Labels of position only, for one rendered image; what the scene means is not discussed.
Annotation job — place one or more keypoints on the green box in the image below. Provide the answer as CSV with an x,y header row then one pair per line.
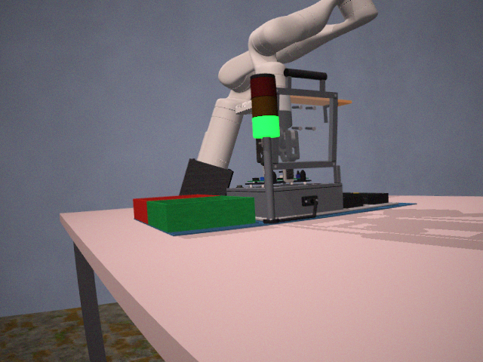
x,y
186,214

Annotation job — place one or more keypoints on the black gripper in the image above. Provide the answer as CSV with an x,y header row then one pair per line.
x,y
288,174

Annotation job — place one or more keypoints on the green circuit board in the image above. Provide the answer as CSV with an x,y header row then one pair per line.
x,y
262,178

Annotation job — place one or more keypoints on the red open tray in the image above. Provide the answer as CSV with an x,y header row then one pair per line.
x,y
140,206

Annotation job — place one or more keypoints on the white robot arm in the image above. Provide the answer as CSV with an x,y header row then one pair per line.
x,y
268,45

